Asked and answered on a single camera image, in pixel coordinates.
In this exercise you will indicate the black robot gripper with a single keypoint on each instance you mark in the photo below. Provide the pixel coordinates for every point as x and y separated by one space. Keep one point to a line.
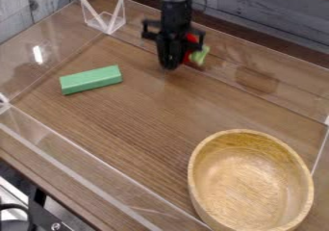
173 32

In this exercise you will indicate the red plush strawberry toy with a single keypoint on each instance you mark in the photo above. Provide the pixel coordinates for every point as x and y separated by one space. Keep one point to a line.
194 57

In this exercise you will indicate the green rectangular block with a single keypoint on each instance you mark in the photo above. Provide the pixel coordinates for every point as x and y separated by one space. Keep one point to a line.
89 80

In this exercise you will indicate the oval wooden bowl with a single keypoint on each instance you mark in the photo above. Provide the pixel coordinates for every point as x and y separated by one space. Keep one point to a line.
249 182

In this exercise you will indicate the clear acrylic corner bracket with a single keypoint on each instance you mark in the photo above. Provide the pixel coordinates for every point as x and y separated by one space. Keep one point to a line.
106 22

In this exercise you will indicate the clear acrylic tray wall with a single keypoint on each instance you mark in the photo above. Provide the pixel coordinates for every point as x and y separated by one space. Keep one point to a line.
107 149

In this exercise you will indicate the black metal table bracket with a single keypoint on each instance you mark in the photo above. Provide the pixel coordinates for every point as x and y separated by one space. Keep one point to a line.
44 221

